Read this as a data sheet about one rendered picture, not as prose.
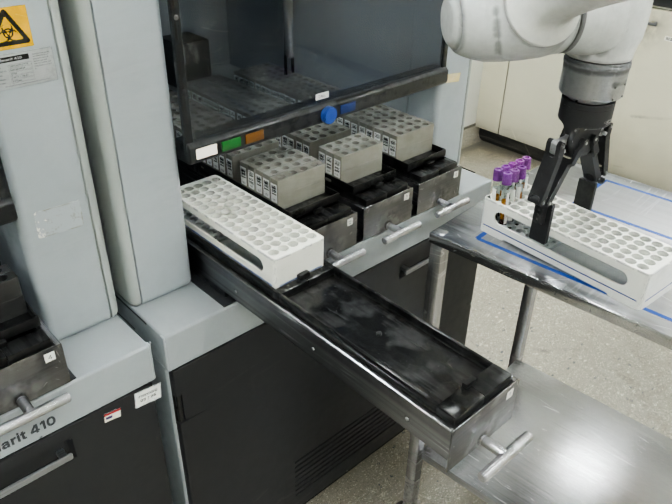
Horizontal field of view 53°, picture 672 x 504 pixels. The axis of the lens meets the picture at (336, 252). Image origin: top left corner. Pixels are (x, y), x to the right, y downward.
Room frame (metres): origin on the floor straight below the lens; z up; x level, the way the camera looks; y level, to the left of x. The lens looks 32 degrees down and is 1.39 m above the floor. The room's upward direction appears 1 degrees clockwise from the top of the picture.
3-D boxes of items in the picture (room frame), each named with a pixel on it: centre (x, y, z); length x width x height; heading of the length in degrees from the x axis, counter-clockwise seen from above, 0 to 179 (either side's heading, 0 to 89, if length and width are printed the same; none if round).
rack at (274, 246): (0.96, 0.15, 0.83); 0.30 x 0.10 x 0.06; 43
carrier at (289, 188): (1.09, 0.07, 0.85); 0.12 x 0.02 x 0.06; 134
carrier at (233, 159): (1.19, 0.16, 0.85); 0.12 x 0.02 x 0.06; 134
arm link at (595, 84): (0.94, -0.36, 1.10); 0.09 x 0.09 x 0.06
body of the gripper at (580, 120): (0.94, -0.36, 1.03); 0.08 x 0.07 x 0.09; 130
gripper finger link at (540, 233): (0.90, -0.32, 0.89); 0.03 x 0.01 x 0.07; 40
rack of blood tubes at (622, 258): (0.91, -0.38, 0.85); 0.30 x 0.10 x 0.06; 40
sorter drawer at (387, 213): (1.36, 0.12, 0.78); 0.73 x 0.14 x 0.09; 43
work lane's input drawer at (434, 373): (0.83, 0.03, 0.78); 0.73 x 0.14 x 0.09; 43
